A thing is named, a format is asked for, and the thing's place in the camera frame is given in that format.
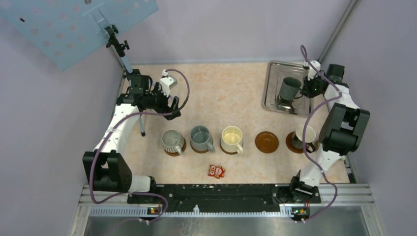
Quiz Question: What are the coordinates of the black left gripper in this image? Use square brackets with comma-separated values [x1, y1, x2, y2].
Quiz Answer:
[144, 82, 180, 120]

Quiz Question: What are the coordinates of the dark green mug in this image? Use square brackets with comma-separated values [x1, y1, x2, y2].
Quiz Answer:
[278, 77, 301, 104]

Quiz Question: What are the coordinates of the silver metal tray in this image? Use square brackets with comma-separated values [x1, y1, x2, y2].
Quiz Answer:
[262, 61, 314, 117]

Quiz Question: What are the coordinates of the black mug white inside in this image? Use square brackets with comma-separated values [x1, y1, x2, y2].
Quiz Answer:
[290, 125, 316, 153]

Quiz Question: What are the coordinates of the grey ribbed mug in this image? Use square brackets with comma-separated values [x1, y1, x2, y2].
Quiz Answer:
[161, 130, 186, 155]

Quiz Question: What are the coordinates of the grey blue mug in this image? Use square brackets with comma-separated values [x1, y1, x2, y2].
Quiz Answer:
[190, 125, 215, 152]

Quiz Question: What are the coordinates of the cream mug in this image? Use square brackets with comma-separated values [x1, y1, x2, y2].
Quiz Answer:
[220, 126, 244, 155]

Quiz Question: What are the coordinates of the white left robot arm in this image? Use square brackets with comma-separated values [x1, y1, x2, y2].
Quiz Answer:
[82, 69, 183, 203]

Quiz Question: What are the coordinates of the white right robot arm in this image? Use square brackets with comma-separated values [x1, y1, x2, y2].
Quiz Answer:
[288, 64, 370, 203]

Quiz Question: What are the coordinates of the brown wooden coaster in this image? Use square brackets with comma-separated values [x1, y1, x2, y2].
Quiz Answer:
[255, 131, 279, 154]
[164, 143, 187, 157]
[285, 131, 303, 154]
[220, 145, 238, 155]
[191, 145, 210, 154]

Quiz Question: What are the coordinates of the blue perforated panel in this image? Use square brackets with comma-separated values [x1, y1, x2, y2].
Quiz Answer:
[0, 0, 159, 70]

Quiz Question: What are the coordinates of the red owl toy block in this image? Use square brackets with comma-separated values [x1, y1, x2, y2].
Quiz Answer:
[208, 165, 226, 179]

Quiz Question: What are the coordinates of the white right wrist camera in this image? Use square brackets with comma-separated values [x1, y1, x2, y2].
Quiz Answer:
[303, 60, 321, 81]

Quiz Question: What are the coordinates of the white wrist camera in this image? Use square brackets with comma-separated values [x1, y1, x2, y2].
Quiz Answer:
[159, 70, 178, 97]
[303, 60, 321, 81]

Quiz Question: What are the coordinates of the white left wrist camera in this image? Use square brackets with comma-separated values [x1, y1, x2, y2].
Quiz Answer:
[159, 70, 178, 97]

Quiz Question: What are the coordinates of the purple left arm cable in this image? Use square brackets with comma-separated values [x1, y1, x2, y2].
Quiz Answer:
[89, 68, 191, 225]

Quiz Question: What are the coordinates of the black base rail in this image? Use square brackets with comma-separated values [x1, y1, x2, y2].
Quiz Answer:
[127, 184, 322, 205]

